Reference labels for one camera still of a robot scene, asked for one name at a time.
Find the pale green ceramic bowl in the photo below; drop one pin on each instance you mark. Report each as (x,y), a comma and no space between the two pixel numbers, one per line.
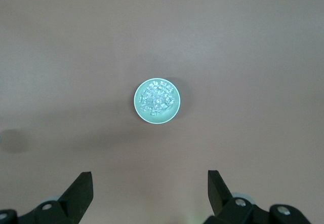
(162,119)

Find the clear ice cubes pile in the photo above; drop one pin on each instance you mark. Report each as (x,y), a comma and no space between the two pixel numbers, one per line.
(157,97)

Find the brown table cover mat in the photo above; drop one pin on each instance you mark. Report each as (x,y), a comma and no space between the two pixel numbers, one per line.
(76,56)

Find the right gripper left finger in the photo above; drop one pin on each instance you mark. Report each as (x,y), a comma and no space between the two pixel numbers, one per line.
(76,203)

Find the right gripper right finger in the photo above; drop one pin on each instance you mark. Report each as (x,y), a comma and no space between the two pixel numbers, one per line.
(220,198)

